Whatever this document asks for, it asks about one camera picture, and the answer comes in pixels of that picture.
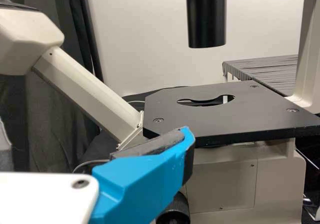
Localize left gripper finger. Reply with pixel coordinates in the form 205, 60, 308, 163
88, 125, 196, 224

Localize cream microscope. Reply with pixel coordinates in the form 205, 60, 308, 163
0, 0, 320, 224

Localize grey cable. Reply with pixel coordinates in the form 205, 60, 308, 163
72, 158, 111, 174

